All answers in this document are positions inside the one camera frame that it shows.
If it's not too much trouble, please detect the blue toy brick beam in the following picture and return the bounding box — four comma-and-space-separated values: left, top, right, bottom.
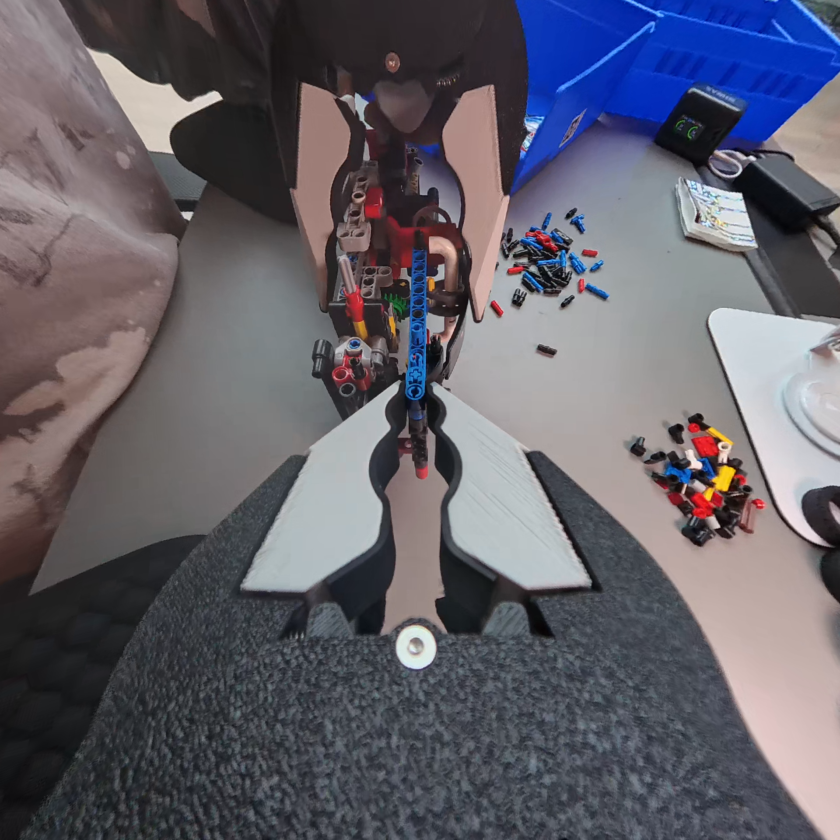
404, 230, 432, 402

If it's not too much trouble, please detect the blue plastic bin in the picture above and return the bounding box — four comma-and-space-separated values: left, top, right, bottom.
511, 0, 840, 196

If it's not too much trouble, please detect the pile of blue black pins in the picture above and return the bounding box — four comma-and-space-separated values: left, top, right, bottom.
489, 208, 611, 320

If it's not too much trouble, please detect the grey desk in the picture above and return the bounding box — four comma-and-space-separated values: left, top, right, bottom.
29, 118, 840, 840

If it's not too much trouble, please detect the person's camouflage clothing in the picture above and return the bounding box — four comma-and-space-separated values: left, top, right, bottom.
0, 0, 189, 586

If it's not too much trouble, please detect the black power adapter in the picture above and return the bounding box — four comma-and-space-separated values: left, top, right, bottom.
743, 154, 840, 228

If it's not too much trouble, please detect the black power bank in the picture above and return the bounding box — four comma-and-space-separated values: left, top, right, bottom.
654, 83, 748, 165

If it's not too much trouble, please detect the pile of mixed small bricks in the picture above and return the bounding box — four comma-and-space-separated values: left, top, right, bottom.
628, 411, 768, 548

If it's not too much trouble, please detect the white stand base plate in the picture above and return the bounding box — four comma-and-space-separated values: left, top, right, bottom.
707, 306, 840, 547

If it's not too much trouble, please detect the toy brick vehicle model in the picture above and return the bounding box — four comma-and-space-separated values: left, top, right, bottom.
311, 128, 472, 481

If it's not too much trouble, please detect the black cable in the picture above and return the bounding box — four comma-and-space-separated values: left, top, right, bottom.
812, 209, 840, 265

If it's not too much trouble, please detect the black mesh chair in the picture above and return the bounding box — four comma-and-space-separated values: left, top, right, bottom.
0, 150, 208, 840

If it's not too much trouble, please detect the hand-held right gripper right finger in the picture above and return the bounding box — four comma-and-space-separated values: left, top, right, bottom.
425, 382, 595, 632

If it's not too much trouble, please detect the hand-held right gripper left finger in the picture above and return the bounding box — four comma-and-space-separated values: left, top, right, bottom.
241, 381, 405, 635

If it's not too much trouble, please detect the dark cloth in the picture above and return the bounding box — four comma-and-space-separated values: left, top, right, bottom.
59, 0, 298, 225

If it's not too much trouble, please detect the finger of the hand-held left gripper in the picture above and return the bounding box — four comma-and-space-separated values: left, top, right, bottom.
289, 81, 370, 313
441, 83, 513, 324

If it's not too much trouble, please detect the folded printed paper sheet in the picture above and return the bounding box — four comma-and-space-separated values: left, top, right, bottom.
675, 175, 760, 253

